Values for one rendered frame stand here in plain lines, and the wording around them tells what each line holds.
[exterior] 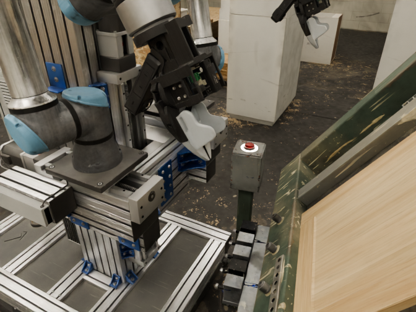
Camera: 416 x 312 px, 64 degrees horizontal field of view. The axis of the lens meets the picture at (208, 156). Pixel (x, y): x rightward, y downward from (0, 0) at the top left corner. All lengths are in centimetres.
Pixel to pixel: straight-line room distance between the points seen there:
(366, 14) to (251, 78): 591
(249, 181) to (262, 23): 223
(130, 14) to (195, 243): 158
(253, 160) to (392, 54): 363
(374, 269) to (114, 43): 95
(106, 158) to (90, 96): 19
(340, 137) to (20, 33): 103
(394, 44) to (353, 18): 451
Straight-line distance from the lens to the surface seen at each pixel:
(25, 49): 91
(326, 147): 132
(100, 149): 103
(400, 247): 75
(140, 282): 179
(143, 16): 48
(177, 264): 184
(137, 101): 55
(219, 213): 243
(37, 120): 92
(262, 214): 245
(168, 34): 48
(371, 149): 106
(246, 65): 352
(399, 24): 469
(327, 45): 601
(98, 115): 99
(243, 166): 133
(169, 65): 50
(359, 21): 917
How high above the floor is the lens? 160
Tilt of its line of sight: 31 degrees down
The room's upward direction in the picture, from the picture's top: straight up
